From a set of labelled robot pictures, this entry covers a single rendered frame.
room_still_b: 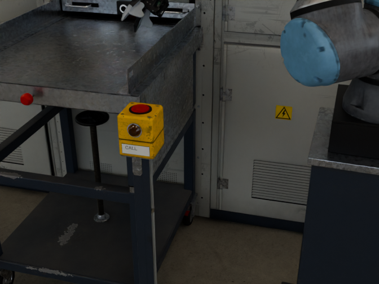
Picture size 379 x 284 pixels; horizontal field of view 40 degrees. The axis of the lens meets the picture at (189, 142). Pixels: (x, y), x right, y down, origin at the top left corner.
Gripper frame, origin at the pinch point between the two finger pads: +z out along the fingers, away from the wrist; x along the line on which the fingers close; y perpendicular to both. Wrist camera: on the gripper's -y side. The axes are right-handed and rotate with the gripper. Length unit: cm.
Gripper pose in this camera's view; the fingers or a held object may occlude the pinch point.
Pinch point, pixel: (126, 26)
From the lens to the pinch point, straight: 176.1
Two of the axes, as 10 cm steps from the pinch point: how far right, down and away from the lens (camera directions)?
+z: -5.5, 8.3, 0.7
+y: 8.2, 5.6, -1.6
